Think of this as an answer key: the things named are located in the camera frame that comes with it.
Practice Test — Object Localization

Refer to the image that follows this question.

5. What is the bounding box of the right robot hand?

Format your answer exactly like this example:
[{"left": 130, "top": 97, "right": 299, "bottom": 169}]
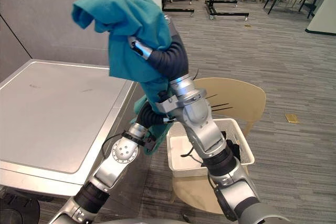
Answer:
[{"left": 128, "top": 16, "right": 201, "bottom": 99}]

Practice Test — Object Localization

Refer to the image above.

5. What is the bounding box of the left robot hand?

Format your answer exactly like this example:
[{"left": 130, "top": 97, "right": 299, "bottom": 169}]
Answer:
[{"left": 130, "top": 104, "right": 169, "bottom": 141}]

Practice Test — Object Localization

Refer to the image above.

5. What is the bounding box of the teal cloth garment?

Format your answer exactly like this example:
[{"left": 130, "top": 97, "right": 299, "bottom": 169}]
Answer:
[{"left": 71, "top": 0, "right": 173, "bottom": 157}]

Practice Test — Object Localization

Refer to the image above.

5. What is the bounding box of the white plastic laundry basket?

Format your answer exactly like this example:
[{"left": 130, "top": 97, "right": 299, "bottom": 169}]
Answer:
[{"left": 166, "top": 118, "right": 256, "bottom": 178}]

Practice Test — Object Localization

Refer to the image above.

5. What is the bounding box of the silver washing machine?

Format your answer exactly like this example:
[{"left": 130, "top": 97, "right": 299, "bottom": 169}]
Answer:
[{"left": 0, "top": 59, "right": 140, "bottom": 224}]

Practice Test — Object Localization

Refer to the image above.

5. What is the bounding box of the beige wooden chair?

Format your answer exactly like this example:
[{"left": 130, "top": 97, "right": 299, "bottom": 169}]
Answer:
[{"left": 170, "top": 77, "right": 267, "bottom": 215}]

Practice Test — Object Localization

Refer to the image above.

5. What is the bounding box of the black garment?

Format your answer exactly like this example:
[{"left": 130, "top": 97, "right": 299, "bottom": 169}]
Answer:
[{"left": 225, "top": 139, "right": 242, "bottom": 161}]

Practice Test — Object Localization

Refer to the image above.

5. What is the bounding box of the small gold floor plate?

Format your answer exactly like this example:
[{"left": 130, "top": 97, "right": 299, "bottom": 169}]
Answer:
[{"left": 285, "top": 113, "right": 300, "bottom": 124}]

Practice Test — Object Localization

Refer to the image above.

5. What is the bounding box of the white partition panel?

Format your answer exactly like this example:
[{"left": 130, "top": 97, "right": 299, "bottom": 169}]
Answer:
[{"left": 304, "top": 0, "right": 336, "bottom": 36}]

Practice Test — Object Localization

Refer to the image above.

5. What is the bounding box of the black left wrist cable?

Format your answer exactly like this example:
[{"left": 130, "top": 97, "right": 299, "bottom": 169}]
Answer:
[{"left": 101, "top": 133, "right": 124, "bottom": 158}]

